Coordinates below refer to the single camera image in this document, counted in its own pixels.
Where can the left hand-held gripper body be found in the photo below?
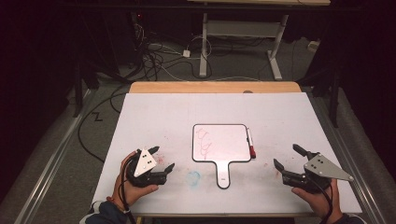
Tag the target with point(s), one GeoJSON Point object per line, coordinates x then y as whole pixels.
{"type": "Point", "coordinates": [144, 163]}

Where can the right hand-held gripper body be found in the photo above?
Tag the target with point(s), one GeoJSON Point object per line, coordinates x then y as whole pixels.
{"type": "Point", "coordinates": [320, 169]}

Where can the red whiteboard marker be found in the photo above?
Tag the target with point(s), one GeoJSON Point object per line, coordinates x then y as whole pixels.
{"type": "Point", "coordinates": [251, 144]}

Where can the white paddle whiteboard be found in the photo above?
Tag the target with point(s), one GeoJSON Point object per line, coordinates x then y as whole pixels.
{"type": "Point", "coordinates": [221, 143]}

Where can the person's left hand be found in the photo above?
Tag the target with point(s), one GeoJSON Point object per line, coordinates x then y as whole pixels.
{"type": "Point", "coordinates": [124, 186]}

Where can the person's right hand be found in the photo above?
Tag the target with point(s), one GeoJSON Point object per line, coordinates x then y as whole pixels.
{"type": "Point", "coordinates": [320, 202]}

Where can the large white table sheet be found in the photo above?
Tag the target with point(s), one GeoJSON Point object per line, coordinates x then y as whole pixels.
{"type": "Point", "coordinates": [174, 118]}

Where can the wooden table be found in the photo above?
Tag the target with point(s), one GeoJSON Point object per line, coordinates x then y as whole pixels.
{"type": "Point", "coordinates": [202, 87]}

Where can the white power adapter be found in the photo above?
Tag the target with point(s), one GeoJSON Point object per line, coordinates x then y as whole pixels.
{"type": "Point", "coordinates": [186, 53]}

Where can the aluminium floor rail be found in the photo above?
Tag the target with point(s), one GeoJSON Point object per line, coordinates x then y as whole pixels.
{"type": "Point", "coordinates": [49, 171]}
{"type": "Point", "coordinates": [351, 168]}

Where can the white table frame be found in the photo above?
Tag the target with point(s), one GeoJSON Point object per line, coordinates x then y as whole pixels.
{"type": "Point", "coordinates": [241, 28]}

